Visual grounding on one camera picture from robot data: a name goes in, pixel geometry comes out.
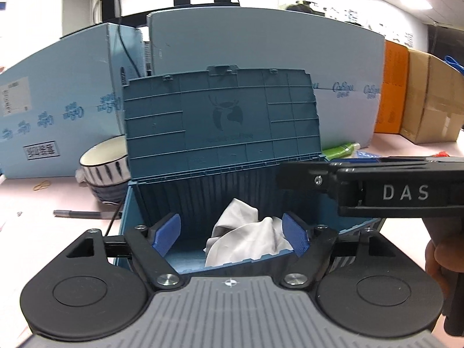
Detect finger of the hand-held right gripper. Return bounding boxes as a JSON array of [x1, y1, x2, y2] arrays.
[[276, 161, 339, 199]]

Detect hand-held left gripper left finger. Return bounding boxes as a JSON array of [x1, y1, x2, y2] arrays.
[[67, 213, 182, 291]]

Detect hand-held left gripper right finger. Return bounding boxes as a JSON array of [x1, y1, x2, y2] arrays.
[[279, 212, 399, 291]]

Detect white cloth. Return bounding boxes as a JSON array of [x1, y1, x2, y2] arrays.
[[203, 197, 294, 267]]

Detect blue lidded storage box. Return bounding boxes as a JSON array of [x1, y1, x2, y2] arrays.
[[115, 64, 387, 276]]

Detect pink desktop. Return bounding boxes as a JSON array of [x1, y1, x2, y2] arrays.
[[0, 130, 464, 338]]

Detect person's right hand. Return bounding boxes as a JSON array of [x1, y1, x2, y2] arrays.
[[425, 238, 464, 298]]

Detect green tube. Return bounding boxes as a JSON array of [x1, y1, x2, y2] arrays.
[[322, 142, 359, 161]]

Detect dark blue bowl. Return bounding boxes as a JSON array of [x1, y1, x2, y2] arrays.
[[89, 183, 127, 205]]

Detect white striped bowl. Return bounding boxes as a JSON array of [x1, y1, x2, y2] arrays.
[[79, 135, 130, 189]]

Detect brown cardboard box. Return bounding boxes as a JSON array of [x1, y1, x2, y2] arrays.
[[399, 48, 464, 145]]

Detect grey pen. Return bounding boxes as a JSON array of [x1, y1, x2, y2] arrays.
[[53, 209, 122, 220]]

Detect orange box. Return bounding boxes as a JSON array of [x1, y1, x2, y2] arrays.
[[373, 39, 412, 135]]

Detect dark cabinet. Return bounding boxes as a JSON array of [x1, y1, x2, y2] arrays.
[[427, 23, 464, 62]]

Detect blue strap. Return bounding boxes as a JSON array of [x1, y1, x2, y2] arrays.
[[444, 55, 464, 75]]

